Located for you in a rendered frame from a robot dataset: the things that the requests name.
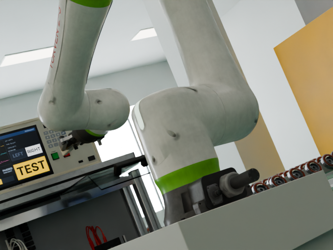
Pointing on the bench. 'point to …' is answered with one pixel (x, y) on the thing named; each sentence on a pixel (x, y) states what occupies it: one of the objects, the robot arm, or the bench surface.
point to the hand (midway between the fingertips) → (66, 148)
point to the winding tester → (63, 167)
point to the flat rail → (15, 220)
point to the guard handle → (129, 164)
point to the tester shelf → (51, 186)
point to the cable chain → (22, 235)
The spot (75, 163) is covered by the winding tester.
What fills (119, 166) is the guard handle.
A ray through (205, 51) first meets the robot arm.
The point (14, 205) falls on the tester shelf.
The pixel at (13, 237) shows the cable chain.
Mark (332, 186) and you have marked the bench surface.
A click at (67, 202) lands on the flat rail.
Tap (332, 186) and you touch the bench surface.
